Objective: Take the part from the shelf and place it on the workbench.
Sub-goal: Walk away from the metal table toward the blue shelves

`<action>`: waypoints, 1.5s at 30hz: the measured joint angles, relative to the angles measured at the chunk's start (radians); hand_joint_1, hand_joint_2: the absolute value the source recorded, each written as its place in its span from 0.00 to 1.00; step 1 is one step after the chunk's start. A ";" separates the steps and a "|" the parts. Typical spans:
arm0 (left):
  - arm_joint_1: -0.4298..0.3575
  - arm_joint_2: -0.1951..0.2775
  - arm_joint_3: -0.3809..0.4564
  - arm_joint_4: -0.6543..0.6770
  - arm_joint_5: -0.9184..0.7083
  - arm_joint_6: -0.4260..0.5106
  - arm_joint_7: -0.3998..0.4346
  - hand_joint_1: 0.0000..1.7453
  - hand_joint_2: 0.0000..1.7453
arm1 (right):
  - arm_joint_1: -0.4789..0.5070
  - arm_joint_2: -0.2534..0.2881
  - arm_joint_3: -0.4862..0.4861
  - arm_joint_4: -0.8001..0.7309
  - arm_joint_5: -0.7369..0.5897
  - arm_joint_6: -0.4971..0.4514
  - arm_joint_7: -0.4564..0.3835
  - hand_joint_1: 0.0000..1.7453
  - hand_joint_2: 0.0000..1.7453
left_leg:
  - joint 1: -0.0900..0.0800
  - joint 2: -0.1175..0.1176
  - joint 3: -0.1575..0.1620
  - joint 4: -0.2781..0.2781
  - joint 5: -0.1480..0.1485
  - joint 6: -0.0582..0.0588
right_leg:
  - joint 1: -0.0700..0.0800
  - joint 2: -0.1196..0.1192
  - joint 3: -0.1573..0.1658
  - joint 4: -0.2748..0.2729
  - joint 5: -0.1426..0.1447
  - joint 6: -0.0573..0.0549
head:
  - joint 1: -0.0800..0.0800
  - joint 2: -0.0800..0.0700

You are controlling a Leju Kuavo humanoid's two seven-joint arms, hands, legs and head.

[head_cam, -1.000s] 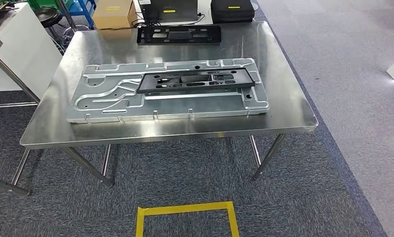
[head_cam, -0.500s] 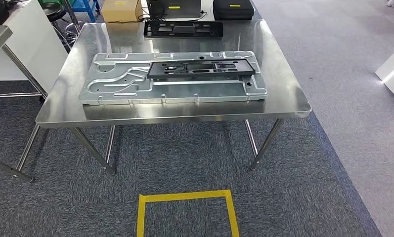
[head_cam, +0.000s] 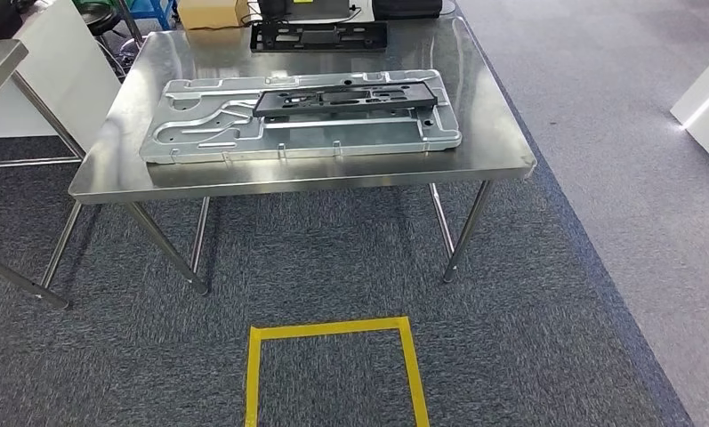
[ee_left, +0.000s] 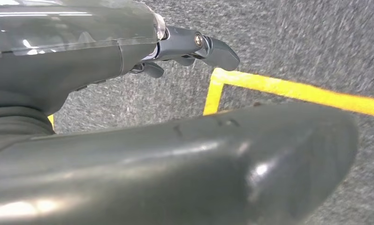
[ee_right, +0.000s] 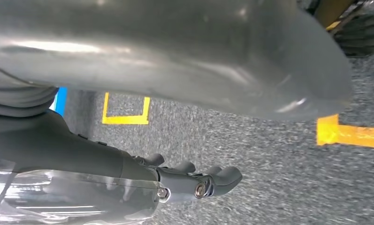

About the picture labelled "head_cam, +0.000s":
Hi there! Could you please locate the grey stamped metal panel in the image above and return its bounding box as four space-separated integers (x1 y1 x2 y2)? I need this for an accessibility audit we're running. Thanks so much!
139 69 463 165

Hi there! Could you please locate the white box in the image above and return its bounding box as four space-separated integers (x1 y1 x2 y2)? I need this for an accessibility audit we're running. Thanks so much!
670 41 709 178

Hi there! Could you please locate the brown cardboard box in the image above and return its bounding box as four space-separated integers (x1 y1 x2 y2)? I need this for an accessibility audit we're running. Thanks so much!
175 0 250 30

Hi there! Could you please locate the black round stool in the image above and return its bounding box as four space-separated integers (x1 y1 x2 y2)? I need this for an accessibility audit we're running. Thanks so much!
79 3 125 36

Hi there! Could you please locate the black plastic bracket plate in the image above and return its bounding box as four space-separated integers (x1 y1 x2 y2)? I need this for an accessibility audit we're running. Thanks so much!
249 20 390 54
252 80 439 118

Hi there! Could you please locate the blue metal frame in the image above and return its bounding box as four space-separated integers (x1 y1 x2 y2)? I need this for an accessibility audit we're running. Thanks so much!
126 0 175 30

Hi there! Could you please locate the white cabinet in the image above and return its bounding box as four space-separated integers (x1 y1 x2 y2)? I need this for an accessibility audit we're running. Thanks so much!
0 0 124 141

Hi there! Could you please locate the stainless steel workbench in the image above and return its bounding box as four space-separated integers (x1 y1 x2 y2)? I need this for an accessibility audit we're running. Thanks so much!
68 14 538 297

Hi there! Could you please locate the black device case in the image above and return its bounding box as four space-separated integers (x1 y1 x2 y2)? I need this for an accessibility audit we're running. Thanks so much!
371 0 444 20

